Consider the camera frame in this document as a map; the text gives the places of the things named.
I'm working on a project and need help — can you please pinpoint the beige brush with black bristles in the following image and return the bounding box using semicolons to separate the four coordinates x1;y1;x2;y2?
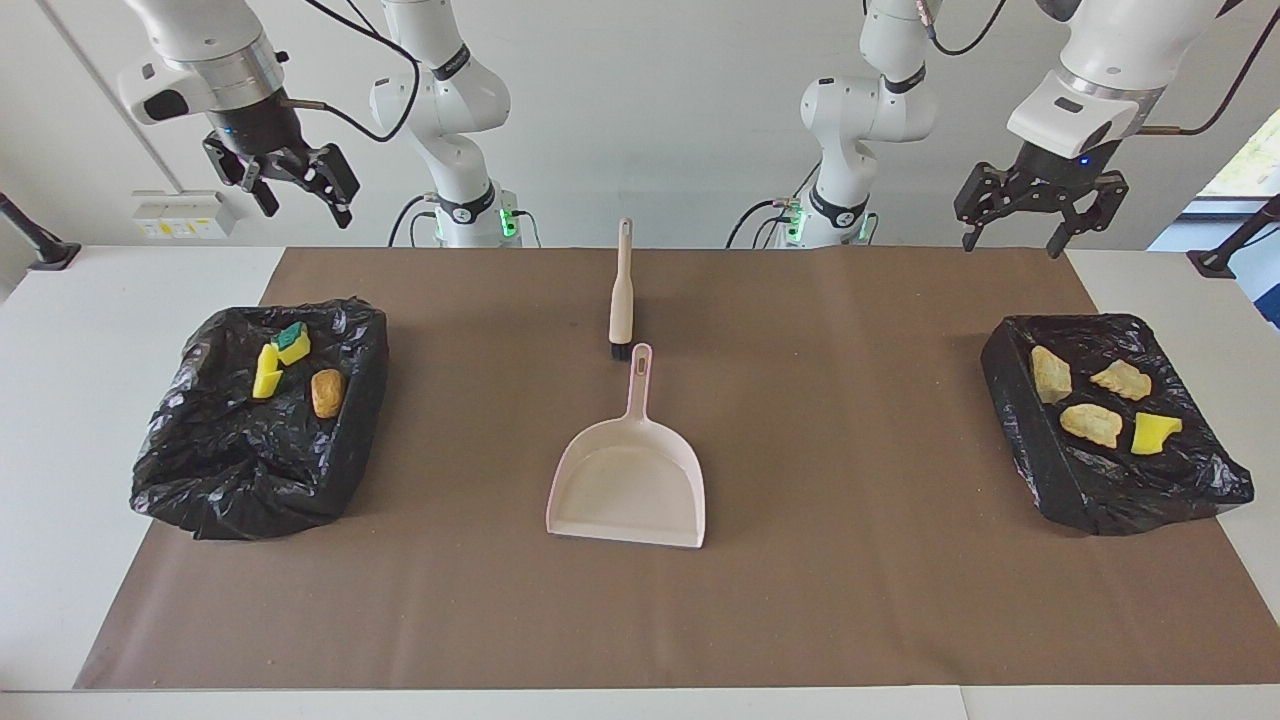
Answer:
609;218;636;362

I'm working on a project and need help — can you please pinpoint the black cable at left arm base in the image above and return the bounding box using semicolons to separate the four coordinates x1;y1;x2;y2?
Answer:
725;198;801;249

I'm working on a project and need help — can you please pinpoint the black cable at right arm base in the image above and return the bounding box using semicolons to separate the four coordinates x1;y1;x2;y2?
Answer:
388;195;433;248

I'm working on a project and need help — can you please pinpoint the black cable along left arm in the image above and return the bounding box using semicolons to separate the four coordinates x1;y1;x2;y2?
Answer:
925;0;1280;136

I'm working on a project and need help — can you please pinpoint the black cable along right arm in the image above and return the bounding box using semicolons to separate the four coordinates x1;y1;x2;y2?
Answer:
280;0;423;145

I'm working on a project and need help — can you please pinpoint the orange striped foam chunk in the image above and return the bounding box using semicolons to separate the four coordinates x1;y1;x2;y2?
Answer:
1089;359;1153;402

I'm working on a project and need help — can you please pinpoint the white wall conduit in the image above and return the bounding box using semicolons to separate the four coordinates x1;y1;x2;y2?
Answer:
38;0;183;196

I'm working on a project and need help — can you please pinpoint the brown paper table mat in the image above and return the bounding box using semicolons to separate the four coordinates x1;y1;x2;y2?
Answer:
75;247;1280;691

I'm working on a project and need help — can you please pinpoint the beige plastic dustpan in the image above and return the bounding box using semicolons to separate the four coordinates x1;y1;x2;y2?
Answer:
546;343;707;550

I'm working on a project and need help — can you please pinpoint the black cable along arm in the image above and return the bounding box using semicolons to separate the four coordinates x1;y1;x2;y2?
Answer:
280;0;423;145
925;0;1280;136

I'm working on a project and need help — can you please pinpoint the blue object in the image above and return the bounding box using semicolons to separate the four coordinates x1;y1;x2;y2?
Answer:
1240;275;1280;331

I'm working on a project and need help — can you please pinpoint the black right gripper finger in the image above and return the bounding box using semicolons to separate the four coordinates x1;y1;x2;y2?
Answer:
202;135;281;218
298;143;362;230

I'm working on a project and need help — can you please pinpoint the white wall socket box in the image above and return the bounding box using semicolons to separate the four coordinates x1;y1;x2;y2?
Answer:
132;190;239;241

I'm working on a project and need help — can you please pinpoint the small yellow sponge wedge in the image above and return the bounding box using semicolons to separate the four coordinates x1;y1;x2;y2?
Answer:
1131;412;1183;457

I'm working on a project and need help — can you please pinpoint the bin lined with black bag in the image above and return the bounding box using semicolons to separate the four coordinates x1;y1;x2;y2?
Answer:
130;297;389;542
980;314;1255;537

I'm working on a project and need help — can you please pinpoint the window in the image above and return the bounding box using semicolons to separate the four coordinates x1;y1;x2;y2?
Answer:
1195;105;1280;201

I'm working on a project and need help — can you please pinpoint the black camera stand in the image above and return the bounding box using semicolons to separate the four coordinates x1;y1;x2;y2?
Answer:
0;192;81;271
1187;195;1280;279

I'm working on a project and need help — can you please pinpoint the green and yellow sponge piece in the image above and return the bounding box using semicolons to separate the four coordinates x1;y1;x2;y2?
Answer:
271;321;312;367

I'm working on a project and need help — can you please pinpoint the pale grey-green foam chunk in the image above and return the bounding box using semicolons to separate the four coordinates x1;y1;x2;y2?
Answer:
1059;403;1124;450

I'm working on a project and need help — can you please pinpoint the black cable at arm base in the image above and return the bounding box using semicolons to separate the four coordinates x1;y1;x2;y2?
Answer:
725;198;801;249
388;195;433;248

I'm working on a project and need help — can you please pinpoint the pale beige foam chunk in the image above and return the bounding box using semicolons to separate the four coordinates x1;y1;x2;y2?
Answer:
1031;345;1073;405

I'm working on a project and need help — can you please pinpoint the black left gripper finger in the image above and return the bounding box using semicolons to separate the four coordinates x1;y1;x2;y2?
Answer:
1045;172;1130;260
953;162;1019;253

